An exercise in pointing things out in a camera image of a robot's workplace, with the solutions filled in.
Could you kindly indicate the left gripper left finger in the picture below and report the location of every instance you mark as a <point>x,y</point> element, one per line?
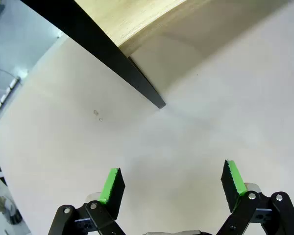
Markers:
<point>112,195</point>

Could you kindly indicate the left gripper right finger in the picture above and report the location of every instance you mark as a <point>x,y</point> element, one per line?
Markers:
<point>235,193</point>

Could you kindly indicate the white power strip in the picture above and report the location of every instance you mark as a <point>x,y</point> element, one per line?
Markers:
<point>8,91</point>

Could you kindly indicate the black frame wooden shelf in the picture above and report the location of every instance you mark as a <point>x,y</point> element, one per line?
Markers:
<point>100,41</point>

